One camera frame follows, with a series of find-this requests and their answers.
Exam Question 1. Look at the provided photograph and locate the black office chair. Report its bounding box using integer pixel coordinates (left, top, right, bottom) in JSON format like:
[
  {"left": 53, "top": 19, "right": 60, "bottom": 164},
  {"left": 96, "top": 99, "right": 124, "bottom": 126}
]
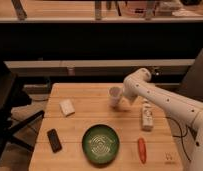
[{"left": 0, "top": 60, "right": 44, "bottom": 158}]

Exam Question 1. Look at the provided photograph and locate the white sponge block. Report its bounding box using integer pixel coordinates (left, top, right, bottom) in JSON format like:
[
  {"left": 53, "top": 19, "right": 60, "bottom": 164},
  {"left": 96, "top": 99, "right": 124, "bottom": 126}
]
[{"left": 60, "top": 99, "right": 75, "bottom": 116}]

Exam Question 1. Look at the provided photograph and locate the white ceramic cup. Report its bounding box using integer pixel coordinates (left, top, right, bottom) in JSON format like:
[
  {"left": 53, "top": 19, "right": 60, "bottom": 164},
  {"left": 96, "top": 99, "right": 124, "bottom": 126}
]
[{"left": 109, "top": 87, "right": 122, "bottom": 107}]

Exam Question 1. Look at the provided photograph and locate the orange carrot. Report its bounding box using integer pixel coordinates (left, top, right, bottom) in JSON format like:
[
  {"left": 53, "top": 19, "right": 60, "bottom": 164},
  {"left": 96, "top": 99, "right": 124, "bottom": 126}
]
[{"left": 137, "top": 138, "right": 147, "bottom": 164}]

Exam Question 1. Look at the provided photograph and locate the small pink cup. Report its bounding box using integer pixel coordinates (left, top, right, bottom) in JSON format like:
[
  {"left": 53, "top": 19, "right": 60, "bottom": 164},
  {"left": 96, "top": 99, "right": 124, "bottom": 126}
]
[{"left": 67, "top": 67, "right": 75, "bottom": 76}]

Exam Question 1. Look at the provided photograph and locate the black cable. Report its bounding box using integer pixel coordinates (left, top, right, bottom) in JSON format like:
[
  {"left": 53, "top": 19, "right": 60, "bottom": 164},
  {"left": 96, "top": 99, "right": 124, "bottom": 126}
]
[{"left": 166, "top": 115, "right": 193, "bottom": 163}]

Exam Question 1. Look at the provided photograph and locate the green round plate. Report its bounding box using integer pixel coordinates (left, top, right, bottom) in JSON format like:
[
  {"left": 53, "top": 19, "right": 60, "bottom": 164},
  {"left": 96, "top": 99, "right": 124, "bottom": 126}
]
[{"left": 82, "top": 124, "right": 120, "bottom": 165}]

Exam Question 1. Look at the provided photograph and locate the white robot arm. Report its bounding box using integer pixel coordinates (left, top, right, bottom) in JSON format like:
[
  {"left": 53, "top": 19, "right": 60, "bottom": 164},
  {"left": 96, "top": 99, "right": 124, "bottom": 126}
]
[{"left": 123, "top": 68, "right": 203, "bottom": 171}]

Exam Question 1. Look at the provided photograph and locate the black phone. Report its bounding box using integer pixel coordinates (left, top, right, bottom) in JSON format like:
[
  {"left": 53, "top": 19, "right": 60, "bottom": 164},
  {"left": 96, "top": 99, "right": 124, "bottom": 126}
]
[{"left": 47, "top": 129, "right": 62, "bottom": 153}]

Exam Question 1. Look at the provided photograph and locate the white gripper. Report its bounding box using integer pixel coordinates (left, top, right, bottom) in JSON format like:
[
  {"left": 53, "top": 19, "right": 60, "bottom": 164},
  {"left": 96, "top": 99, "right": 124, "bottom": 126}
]
[{"left": 123, "top": 88, "right": 137, "bottom": 103}]

